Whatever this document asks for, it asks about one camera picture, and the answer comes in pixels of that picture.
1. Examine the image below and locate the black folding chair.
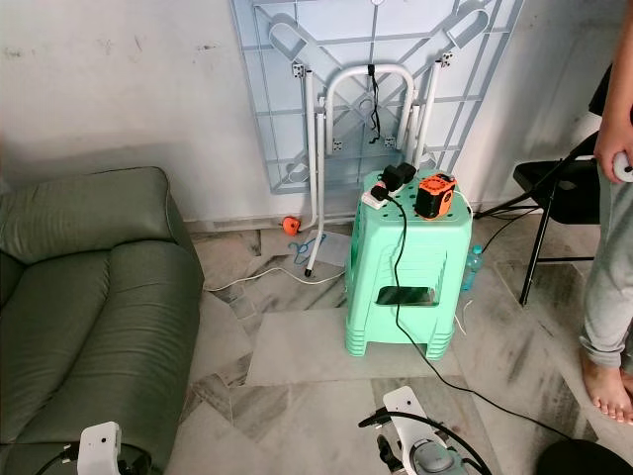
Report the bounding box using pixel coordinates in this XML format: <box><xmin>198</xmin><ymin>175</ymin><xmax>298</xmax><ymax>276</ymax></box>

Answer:
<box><xmin>475</xmin><ymin>134</ymin><xmax>604</xmax><ymax>306</ymax></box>

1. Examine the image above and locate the person in grey trousers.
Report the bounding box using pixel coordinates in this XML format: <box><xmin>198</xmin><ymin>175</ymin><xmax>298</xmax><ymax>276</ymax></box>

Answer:
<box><xmin>579</xmin><ymin>64</ymin><xmax>633</xmax><ymax>427</ymax></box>

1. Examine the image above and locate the blue cord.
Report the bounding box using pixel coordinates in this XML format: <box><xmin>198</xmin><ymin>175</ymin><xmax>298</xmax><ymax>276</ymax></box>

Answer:
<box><xmin>292</xmin><ymin>236</ymin><xmax>322</xmax><ymax>266</ymax></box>

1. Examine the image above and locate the thin white cable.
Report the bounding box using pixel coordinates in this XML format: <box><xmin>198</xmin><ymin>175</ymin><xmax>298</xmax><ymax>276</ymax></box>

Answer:
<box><xmin>206</xmin><ymin>269</ymin><xmax>347</xmax><ymax>293</ymax></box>

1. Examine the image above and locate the orange and black device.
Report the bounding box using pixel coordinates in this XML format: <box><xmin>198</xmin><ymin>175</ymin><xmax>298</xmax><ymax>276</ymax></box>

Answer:
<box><xmin>415</xmin><ymin>173</ymin><xmax>458</xmax><ymax>221</ymax></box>

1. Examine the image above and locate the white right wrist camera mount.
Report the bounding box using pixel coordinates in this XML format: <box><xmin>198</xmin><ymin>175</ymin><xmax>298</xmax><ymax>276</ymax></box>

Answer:
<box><xmin>383</xmin><ymin>386</ymin><xmax>431</xmax><ymax>441</ymax></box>

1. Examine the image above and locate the black power adapter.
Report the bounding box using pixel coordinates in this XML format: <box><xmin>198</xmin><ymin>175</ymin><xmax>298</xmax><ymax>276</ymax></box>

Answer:
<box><xmin>381</xmin><ymin>163</ymin><xmax>418</xmax><ymax>197</ymax></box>

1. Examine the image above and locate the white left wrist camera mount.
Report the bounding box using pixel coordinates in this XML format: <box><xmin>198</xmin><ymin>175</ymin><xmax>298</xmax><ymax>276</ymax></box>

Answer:
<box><xmin>79</xmin><ymin>423</ymin><xmax>125</xmax><ymax>475</ymax></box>

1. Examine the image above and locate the long black power cable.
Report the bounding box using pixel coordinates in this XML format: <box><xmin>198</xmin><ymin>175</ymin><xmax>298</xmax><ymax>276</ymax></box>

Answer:
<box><xmin>392</xmin><ymin>196</ymin><xmax>575</xmax><ymax>441</ymax></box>

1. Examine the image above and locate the green leather sofa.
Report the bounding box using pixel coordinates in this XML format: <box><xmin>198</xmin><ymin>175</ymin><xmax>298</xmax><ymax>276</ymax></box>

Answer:
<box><xmin>0</xmin><ymin>166</ymin><xmax>207</xmax><ymax>475</ymax></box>

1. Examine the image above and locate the black round object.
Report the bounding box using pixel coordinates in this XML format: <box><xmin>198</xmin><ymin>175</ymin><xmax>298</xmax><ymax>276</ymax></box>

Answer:
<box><xmin>534</xmin><ymin>440</ymin><xmax>633</xmax><ymax>475</ymax></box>

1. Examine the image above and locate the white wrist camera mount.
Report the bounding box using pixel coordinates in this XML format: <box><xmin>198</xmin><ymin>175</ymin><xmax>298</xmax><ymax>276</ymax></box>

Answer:
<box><xmin>383</xmin><ymin>386</ymin><xmax>431</xmax><ymax>441</ymax></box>
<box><xmin>79</xmin><ymin>423</ymin><xmax>125</xmax><ymax>475</ymax></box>

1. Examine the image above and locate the mint green plastic stool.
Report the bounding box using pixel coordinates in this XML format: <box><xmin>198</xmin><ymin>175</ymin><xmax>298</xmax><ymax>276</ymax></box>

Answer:
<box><xmin>344</xmin><ymin>170</ymin><xmax>474</xmax><ymax>360</ymax></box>

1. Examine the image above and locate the white round controller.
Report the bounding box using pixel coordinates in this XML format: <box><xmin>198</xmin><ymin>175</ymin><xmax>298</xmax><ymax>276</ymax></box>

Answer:
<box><xmin>611</xmin><ymin>150</ymin><xmax>633</xmax><ymax>184</ymax></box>

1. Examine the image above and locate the white power strip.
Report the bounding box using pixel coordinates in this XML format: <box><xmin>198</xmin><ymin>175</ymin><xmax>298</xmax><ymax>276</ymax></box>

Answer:
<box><xmin>361</xmin><ymin>183</ymin><xmax>397</xmax><ymax>211</ymax></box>

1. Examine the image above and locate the folded light blue plastic table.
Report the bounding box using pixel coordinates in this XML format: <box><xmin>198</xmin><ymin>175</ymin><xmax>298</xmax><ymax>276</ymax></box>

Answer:
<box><xmin>229</xmin><ymin>0</ymin><xmax>525</xmax><ymax>276</ymax></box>

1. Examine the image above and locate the clear plastic water bottle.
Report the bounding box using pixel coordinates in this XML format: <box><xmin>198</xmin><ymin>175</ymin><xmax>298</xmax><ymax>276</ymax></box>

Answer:
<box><xmin>460</xmin><ymin>244</ymin><xmax>484</xmax><ymax>293</ymax></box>

